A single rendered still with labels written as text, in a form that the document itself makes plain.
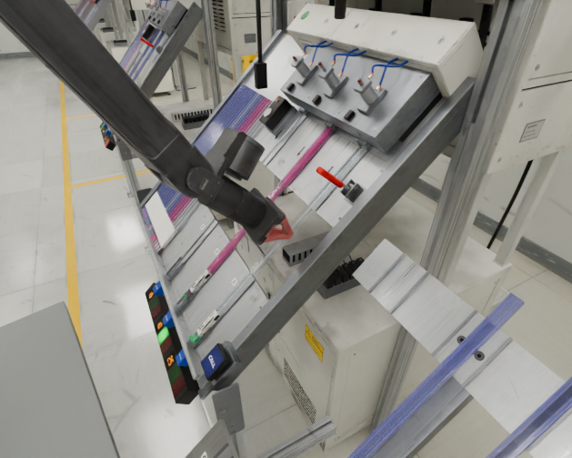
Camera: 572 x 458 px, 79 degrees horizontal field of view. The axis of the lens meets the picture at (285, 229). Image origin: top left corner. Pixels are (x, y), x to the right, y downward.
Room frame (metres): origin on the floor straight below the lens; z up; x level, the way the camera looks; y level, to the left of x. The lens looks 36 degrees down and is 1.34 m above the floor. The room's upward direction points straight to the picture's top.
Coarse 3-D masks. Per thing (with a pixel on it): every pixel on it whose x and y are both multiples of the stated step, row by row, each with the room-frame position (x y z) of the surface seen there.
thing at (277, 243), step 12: (348, 156) 0.61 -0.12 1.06; (348, 168) 0.60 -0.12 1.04; (324, 192) 0.57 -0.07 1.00; (312, 204) 0.56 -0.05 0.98; (300, 216) 0.55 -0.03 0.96; (276, 240) 0.54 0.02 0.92; (264, 264) 0.51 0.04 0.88; (252, 276) 0.50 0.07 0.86; (240, 288) 0.49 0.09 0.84; (228, 300) 0.48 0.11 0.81; (216, 312) 0.47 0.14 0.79; (192, 336) 0.45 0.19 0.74
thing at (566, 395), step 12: (564, 384) 0.17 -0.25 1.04; (552, 396) 0.16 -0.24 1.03; (564, 396) 0.16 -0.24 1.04; (540, 408) 0.16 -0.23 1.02; (552, 408) 0.15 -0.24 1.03; (564, 408) 0.15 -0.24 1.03; (528, 420) 0.15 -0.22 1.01; (540, 420) 0.15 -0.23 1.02; (552, 420) 0.15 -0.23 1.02; (516, 432) 0.15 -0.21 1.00; (528, 432) 0.14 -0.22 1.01; (540, 432) 0.14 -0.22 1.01; (504, 444) 0.14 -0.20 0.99; (516, 444) 0.14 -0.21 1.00; (528, 444) 0.14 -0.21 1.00; (492, 456) 0.13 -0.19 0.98; (504, 456) 0.13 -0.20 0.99; (516, 456) 0.13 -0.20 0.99
